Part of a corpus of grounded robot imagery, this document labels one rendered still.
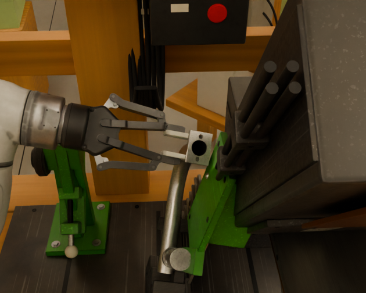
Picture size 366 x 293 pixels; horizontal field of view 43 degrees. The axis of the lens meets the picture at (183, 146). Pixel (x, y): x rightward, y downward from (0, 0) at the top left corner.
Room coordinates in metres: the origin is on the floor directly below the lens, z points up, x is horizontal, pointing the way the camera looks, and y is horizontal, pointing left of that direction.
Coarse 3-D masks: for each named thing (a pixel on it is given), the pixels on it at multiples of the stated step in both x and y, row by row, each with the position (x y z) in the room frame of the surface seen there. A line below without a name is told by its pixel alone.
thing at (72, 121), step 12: (72, 108) 0.61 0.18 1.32; (84, 108) 0.62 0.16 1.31; (96, 108) 0.63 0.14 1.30; (72, 120) 0.59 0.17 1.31; (84, 120) 0.60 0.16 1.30; (96, 120) 0.62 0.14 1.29; (72, 132) 0.58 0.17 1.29; (84, 132) 0.59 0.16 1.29; (96, 132) 0.61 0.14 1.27; (108, 132) 0.61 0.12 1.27; (60, 144) 0.59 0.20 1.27; (72, 144) 0.58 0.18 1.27; (84, 144) 0.59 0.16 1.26; (96, 144) 0.59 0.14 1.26
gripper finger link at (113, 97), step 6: (114, 96) 0.65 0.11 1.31; (120, 102) 0.65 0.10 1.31; (126, 102) 0.65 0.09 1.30; (132, 102) 0.65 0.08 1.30; (120, 108) 0.66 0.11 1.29; (126, 108) 0.65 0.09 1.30; (132, 108) 0.64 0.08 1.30; (138, 108) 0.65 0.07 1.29; (144, 108) 0.65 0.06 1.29; (150, 108) 0.65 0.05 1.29; (138, 114) 0.66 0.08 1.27; (144, 114) 0.65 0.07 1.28; (150, 114) 0.64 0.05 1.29; (156, 114) 0.64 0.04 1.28; (162, 114) 0.65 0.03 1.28
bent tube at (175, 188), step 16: (192, 144) 0.67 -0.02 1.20; (208, 144) 0.61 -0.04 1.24; (192, 160) 0.59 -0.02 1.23; (208, 160) 0.60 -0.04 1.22; (176, 176) 0.66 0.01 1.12; (176, 192) 0.65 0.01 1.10; (176, 208) 0.62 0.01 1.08; (176, 224) 0.60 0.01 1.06; (176, 240) 0.58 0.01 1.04; (160, 256) 0.56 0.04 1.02; (160, 272) 0.53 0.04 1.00
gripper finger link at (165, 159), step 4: (164, 156) 0.60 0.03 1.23; (168, 156) 0.60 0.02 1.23; (152, 160) 0.59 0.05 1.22; (156, 160) 0.59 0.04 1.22; (160, 160) 0.60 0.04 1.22; (164, 160) 0.60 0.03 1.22; (168, 160) 0.60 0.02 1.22; (172, 160) 0.60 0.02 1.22; (176, 160) 0.60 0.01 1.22; (156, 164) 0.59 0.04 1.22; (172, 164) 0.60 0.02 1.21; (176, 164) 0.60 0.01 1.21
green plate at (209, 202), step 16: (208, 176) 0.58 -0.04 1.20; (224, 176) 0.52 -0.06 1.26; (208, 192) 0.55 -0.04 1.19; (224, 192) 0.50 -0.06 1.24; (192, 208) 0.60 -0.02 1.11; (208, 208) 0.53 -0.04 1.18; (224, 208) 0.51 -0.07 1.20; (192, 224) 0.56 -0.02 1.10; (208, 224) 0.50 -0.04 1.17; (224, 224) 0.51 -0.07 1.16; (192, 240) 0.53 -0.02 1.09; (208, 240) 0.50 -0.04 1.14; (224, 240) 0.51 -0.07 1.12; (240, 240) 0.51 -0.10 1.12
